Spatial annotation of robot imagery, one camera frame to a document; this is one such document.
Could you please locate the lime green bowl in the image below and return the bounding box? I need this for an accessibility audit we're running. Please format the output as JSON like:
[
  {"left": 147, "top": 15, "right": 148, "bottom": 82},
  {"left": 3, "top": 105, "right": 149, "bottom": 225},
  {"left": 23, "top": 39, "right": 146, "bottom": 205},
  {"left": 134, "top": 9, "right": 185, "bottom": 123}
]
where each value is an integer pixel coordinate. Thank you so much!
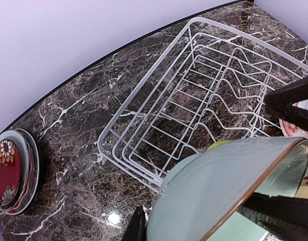
[{"left": 207, "top": 140, "right": 231, "bottom": 151}]

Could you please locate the white wire dish rack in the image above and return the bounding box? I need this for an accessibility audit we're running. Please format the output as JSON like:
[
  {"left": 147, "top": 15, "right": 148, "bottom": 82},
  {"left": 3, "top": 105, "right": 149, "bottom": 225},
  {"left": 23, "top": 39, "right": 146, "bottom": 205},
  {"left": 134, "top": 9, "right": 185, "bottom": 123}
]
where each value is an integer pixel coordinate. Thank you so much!
[{"left": 97, "top": 17, "right": 308, "bottom": 191}]

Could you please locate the dark red floral bowl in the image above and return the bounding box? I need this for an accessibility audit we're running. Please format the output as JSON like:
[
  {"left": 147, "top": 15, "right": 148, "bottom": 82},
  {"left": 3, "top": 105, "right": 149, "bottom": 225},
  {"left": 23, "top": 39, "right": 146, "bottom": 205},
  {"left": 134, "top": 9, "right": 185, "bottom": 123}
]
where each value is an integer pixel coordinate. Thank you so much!
[{"left": 0, "top": 139, "right": 21, "bottom": 208}]

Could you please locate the light teal plate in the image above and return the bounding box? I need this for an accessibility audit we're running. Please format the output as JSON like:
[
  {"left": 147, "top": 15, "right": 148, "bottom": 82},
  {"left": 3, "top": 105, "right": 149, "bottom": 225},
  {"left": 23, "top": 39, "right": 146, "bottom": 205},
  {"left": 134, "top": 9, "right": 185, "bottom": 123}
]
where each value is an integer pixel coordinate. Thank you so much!
[{"left": 0, "top": 130, "right": 31, "bottom": 213}]

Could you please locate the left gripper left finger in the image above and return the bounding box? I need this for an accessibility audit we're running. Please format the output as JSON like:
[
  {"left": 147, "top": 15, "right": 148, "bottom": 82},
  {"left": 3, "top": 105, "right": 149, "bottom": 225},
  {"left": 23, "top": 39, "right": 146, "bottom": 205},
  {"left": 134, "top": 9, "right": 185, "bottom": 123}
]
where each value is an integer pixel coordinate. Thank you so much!
[{"left": 122, "top": 206, "right": 146, "bottom": 241}]

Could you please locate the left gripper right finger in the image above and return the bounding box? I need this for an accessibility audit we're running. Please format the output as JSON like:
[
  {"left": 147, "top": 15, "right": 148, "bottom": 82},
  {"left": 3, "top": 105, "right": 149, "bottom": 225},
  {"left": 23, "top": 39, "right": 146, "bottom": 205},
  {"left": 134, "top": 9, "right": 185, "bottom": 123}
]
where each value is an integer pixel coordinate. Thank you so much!
[{"left": 240, "top": 192, "right": 308, "bottom": 240}]

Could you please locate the light teal bowl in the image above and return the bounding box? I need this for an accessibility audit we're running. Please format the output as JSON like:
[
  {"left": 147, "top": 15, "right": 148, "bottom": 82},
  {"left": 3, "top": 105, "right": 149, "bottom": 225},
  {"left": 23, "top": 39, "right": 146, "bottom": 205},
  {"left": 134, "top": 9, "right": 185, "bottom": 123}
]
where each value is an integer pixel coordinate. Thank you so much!
[{"left": 146, "top": 137, "right": 308, "bottom": 240}]

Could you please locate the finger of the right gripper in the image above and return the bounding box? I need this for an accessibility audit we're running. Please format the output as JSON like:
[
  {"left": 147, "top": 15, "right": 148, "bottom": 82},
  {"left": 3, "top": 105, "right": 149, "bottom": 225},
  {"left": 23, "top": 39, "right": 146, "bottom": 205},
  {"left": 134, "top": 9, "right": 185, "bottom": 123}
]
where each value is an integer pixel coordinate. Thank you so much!
[{"left": 264, "top": 76, "right": 308, "bottom": 131}]

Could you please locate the pink and white cup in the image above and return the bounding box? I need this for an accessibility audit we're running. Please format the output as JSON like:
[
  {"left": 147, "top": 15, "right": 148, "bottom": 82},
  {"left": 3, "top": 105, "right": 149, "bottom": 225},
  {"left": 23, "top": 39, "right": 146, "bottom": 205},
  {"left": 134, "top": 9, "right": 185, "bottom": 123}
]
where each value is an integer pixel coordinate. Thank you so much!
[{"left": 279, "top": 99, "right": 308, "bottom": 138}]

